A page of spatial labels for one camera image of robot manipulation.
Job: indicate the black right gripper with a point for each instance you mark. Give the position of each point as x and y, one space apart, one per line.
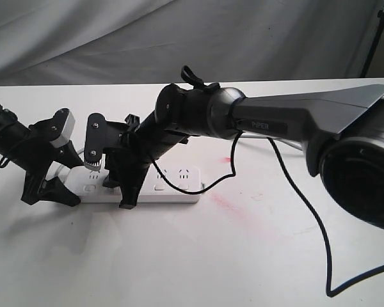
129 149

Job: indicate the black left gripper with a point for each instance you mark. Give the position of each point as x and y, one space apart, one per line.
38 155

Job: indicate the black tripod stand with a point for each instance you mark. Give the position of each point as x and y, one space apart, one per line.
374 44

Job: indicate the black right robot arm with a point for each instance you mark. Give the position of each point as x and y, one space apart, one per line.
341 134

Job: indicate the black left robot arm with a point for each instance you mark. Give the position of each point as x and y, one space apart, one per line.
12 135

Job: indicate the white five-socket power strip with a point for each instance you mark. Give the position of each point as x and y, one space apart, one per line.
87 185

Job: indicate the grey backdrop cloth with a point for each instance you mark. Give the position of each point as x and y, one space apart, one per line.
132 42

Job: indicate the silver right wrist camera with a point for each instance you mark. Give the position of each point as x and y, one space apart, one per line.
94 141

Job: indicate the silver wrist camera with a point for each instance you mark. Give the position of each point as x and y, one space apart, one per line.
62 127
94 141

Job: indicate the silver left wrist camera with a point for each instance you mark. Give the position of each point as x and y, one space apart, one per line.
62 127

